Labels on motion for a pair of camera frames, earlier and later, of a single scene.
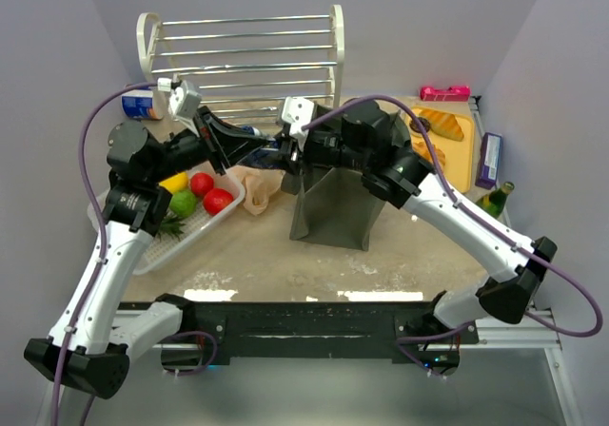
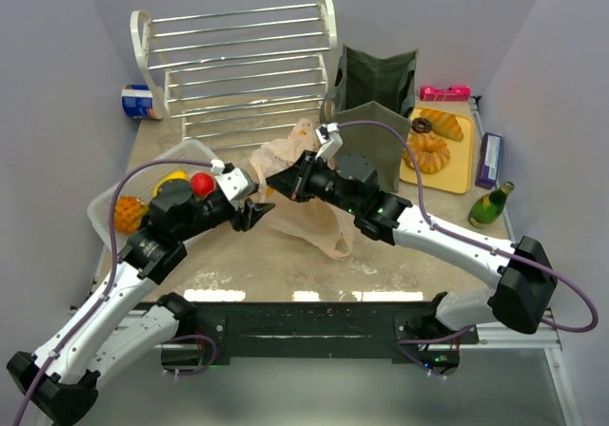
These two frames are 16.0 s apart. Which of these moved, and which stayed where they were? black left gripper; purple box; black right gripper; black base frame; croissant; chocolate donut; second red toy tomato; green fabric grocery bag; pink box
Moved: green fabric grocery bag; black left gripper; black right gripper
Stayed: purple box; croissant; pink box; black base frame; chocolate donut; second red toy tomato
